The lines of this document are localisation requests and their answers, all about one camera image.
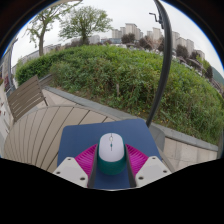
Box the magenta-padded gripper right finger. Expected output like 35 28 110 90
123 143 173 189

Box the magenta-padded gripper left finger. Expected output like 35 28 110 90
52 143 100 189

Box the white and teal computer mouse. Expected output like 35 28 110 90
96 132 127 176

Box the blue rectangular mouse pad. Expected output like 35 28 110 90
57 118 163 190

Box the brown slatted outdoor chair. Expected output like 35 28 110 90
6 74 49 124

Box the green hedge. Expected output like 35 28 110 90
14 44 224 146

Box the dark curved umbrella pole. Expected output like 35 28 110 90
145 0 173 128

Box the bare-trunked leaning tree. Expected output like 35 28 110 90
24 0 84 57

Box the group of apartment buildings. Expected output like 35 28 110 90
88 22 206 61

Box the round leafy green tree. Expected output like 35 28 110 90
58 5 114 46

